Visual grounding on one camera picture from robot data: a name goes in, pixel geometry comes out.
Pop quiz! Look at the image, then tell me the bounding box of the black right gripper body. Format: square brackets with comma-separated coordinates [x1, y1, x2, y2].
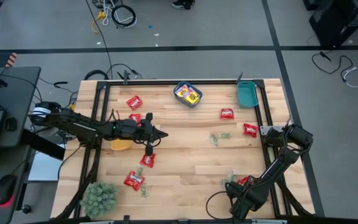
[232, 183, 262, 219]

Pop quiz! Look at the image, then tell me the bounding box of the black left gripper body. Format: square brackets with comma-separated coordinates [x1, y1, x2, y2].
[135, 113, 156, 145]

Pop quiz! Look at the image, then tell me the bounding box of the red candy packet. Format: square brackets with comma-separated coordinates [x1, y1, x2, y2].
[220, 108, 236, 120]
[128, 113, 143, 125]
[237, 175, 252, 187]
[126, 95, 144, 111]
[243, 123, 260, 139]
[123, 170, 146, 192]
[139, 152, 157, 169]

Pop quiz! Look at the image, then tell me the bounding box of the yellow plastic bin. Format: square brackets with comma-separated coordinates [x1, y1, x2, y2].
[110, 139, 134, 152]

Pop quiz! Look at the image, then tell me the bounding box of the blue plastic bin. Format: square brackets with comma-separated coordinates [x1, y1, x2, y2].
[173, 81, 204, 109]

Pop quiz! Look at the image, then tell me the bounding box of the yellow candy packet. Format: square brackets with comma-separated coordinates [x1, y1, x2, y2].
[175, 85, 190, 98]
[185, 90, 201, 105]

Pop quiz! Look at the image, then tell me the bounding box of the teal plastic bin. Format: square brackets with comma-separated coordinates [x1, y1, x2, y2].
[236, 80, 259, 110]

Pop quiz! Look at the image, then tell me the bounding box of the silver mounting plate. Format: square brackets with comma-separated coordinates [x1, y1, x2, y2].
[259, 124, 285, 136]

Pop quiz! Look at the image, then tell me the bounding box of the green artificial plant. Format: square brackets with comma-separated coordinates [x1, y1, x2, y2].
[80, 181, 119, 220]

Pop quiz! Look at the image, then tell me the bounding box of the white board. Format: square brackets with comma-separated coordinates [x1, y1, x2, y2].
[27, 151, 62, 182]

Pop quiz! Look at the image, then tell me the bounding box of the person's shoe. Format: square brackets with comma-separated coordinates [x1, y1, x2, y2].
[171, 0, 196, 11]

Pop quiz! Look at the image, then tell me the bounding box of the dark grey desk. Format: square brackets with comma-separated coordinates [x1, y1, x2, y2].
[0, 65, 42, 224]

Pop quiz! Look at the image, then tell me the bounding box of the small black device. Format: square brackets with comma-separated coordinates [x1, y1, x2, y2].
[4, 117, 18, 132]

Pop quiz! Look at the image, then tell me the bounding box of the black computer mouse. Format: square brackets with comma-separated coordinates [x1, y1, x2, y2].
[0, 174, 19, 207]

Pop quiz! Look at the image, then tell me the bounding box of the orange black striped object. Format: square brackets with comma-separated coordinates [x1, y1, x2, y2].
[5, 52, 19, 68]

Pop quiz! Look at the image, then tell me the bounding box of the black computer tower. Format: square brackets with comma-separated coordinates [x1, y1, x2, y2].
[308, 0, 358, 48]

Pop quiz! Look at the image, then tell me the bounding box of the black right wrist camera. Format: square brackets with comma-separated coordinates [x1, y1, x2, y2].
[224, 182, 239, 195]

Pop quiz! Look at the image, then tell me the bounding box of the black metal rig frame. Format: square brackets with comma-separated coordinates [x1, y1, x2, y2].
[53, 78, 316, 224]

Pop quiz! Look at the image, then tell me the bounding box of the black cable loop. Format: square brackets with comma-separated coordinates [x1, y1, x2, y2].
[83, 68, 110, 82]

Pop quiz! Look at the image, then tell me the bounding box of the long black floor cable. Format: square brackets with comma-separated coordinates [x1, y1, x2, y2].
[85, 0, 114, 80]

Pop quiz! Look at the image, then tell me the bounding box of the white cable bundle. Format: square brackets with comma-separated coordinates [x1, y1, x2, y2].
[102, 0, 138, 29]

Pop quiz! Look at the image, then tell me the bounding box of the black cable coil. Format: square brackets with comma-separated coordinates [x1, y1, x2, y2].
[111, 4, 137, 29]

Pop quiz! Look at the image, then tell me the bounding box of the yellow cable with plug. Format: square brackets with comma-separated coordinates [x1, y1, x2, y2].
[91, 10, 107, 34]

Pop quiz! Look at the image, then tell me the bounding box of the black cable with plug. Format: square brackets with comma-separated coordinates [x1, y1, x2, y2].
[311, 50, 354, 76]

